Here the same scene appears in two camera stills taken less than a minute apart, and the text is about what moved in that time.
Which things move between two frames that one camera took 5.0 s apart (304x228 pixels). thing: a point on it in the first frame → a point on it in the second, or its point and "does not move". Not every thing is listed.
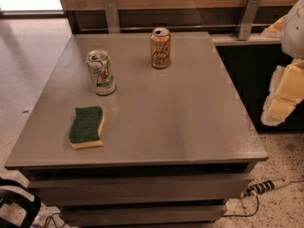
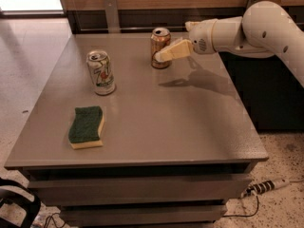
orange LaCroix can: (161, 47) does not move
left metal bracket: (112, 17) does not move
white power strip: (264, 186) does not move
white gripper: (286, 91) → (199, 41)
